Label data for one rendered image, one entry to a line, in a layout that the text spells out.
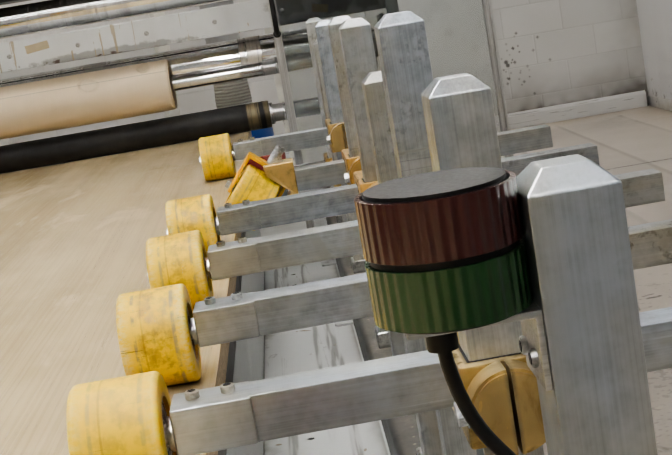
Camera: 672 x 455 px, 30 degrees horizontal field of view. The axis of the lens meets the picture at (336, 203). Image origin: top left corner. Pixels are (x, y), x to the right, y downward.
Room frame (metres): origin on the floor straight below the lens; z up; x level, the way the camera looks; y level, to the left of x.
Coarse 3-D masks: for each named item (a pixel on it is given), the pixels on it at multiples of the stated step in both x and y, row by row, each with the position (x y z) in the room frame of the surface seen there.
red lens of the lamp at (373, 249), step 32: (480, 192) 0.43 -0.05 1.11; (512, 192) 0.44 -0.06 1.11; (384, 224) 0.43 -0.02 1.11; (416, 224) 0.43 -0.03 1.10; (448, 224) 0.43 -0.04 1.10; (480, 224) 0.43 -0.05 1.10; (512, 224) 0.44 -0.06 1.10; (384, 256) 0.44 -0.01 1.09; (416, 256) 0.43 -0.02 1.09; (448, 256) 0.43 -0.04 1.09
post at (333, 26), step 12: (336, 24) 1.69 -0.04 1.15; (336, 36) 1.69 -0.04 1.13; (336, 48) 1.69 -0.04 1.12; (336, 60) 1.69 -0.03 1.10; (336, 72) 1.70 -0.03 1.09; (348, 96) 1.69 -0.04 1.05; (348, 108) 1.69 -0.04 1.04; (348, 120) 1.69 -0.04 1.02; (348, 132) 1.69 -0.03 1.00; (348, 144) 1.70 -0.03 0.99
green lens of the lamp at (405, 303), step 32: (512, 256) 0.44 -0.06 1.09; (384, 288) 0.44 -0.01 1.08; (416, 288) 0.43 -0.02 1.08; (448, 288) 0.43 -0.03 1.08; (480, 288) 0.43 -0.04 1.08; (512, 288) 0.43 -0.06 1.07; (384, 320) 0.44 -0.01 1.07; (416, 320) 0.43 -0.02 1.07; (448, 320) 0.43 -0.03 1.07; (480, 320) 0.43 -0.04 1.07
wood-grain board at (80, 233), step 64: (0, 192) 2.64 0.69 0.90; (64, 192) 2.44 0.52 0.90; (128, 192) 2.27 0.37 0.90; (192, 192) 2.13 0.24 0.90; (0, 256) 1.79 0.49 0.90; (64, 256) 1.70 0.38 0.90; (128, 256) 1.61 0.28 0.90; (0, 320) 1.35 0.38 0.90; (64, 320) 1.29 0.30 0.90; (0, 384) 1.08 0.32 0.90; (64, 384) 1.04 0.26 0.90; (192, 384) 0.98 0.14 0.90; (0, 448) 0.90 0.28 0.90; (64, 448) 0.87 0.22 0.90
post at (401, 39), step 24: (384, 24) 0.94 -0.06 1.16; (408, 24) 0.94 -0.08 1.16; (384, 48) 0.94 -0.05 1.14; (408, 48) 0.94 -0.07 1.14; (384, 72) 0.94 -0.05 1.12; (408, 72) 0.94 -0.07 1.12; (408, 96) 0.94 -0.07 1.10; (408, 120) 0.94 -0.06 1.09; (408, 144) 0.94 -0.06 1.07; (408, 168) 0.94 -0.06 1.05; (456, 432) 0.94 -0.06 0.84
